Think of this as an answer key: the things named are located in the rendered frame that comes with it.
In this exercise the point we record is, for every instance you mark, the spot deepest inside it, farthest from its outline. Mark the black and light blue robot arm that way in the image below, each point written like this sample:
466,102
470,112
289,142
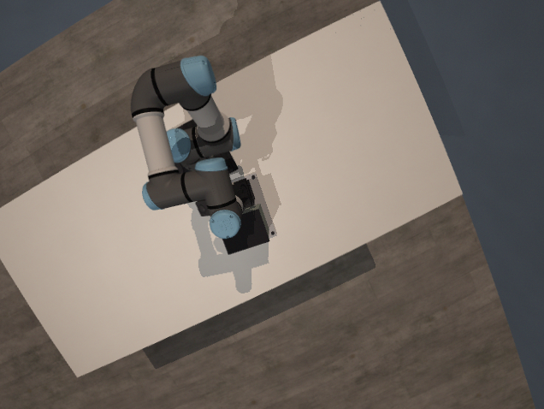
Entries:
190,83

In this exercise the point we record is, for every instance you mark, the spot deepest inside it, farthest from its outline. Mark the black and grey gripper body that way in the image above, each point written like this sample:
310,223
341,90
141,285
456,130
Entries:
242,190

